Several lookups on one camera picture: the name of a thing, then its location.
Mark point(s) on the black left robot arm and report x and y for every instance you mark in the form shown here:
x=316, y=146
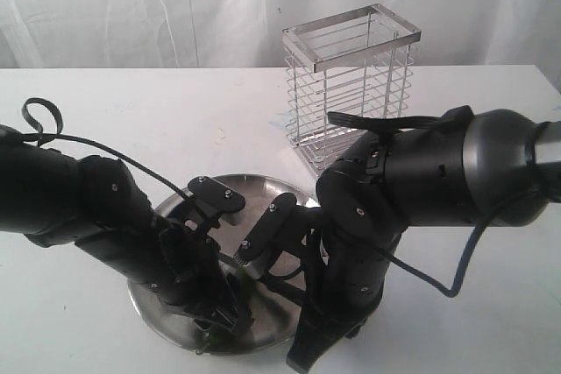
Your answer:
x=95, y=204

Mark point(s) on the metal wire utensil rack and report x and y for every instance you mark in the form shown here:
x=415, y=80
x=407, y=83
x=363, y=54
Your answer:
x=357, y=62

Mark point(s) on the green chili pepper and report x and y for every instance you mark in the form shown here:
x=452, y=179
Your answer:
x=245, y=295

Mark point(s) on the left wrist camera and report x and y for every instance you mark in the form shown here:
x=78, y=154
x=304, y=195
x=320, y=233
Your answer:
x=217, y=201

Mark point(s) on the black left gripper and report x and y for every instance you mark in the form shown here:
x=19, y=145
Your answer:
x=199, y=288

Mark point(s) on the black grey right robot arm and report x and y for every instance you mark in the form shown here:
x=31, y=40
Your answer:
x=497, y=168

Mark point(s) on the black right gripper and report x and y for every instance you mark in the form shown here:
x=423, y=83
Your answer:
x=345, y=265

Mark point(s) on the round stainless steel plate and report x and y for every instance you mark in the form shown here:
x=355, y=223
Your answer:
x=275, y=317

